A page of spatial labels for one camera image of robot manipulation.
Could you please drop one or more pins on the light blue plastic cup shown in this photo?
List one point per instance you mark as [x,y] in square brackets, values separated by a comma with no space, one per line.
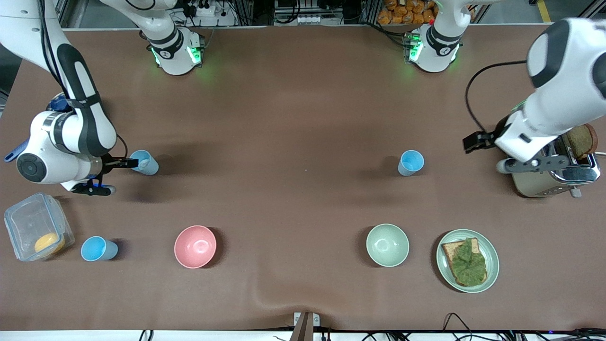
[97,249]
[147,163]
[411,162]

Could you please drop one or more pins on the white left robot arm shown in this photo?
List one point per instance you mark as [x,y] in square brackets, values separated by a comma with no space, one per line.
[563,71]

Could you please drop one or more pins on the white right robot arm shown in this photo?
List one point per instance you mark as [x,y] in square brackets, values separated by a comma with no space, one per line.
[87,123]

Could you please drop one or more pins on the brown toast slice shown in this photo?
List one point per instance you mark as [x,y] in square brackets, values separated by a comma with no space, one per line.
[581,141]

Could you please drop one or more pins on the beige and chrome toaster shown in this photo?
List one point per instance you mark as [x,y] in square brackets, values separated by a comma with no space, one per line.
[539,187]

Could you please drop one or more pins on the clear plastic food container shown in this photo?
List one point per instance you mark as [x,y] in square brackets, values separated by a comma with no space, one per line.
[28,222]

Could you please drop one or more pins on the pink bowl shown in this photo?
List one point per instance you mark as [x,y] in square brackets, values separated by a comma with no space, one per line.
[195,246]

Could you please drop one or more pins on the brown bread slice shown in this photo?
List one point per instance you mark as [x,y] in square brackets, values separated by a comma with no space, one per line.
[447,253]

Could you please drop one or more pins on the green lettuce leaf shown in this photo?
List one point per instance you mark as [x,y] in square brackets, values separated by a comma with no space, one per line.
[469,265]

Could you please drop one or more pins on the pale green plate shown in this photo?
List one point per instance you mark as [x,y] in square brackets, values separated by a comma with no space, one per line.
[492,265]

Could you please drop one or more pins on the pale green bowl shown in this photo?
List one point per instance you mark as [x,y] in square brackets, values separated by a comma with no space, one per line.
[387,245]

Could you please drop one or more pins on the bag of orange buns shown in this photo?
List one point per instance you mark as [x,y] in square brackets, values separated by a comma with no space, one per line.
[402,12]

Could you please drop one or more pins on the white power strip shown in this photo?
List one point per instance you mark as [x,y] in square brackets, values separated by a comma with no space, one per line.
[204,8]

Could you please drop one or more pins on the metal table bracket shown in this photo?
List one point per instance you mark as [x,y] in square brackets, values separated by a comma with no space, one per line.
[303,327]

